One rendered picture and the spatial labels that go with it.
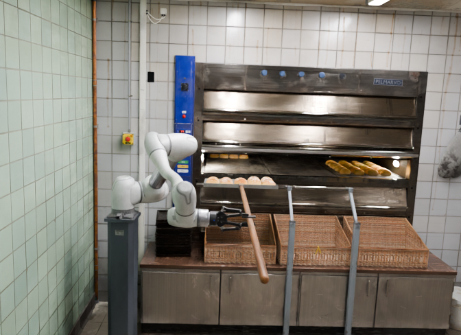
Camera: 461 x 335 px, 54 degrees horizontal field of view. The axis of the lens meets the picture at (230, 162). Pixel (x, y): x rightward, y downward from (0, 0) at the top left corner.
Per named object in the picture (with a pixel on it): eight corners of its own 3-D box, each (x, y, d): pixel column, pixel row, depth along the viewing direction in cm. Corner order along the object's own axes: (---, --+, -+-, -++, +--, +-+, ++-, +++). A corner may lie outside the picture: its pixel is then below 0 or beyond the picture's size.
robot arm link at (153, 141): (151, 146, 251) (173, 145, 258) (142, 126, 262) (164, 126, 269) (146, 163, 259) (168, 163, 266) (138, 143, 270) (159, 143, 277)
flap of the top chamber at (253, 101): (202, 112, 372) (204, 89, 376) (414, 119, 379) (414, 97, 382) (202, 110, 368) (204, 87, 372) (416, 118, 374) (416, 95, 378)
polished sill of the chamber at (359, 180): (200, 176, 387) (200, 171, 387) (405, 182, 394) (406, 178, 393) (200, 178, 381) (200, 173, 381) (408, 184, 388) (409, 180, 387)
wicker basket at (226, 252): (204, 241, 388) (205, 211, 384) (269, 244, 390) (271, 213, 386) (202, 263, 340) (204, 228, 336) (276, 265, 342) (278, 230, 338)
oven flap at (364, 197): (200, 203, 384) (201, 180, 388) (405, 209, 391) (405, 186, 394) (199, 203, 380) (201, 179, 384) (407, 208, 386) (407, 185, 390)
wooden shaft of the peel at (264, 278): (269, 285, 150) (269, 276, 150) (260, 285, 150) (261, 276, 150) (243, 189, 320) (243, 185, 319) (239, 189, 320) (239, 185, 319)
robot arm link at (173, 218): (197, 232, 228) (197, 217, 219) (166, 230, 228) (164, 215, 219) (198, 215, 236) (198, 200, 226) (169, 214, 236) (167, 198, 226)
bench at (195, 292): (149, 303, 397) (150, 239, 388) (418, 308, 406) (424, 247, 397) (138, 337, 342) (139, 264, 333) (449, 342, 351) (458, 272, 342)
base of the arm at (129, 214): (103, 220, 298) (103, 211, 297) (113, 211, 320) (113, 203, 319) (131, 221, 297) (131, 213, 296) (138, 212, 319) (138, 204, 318)
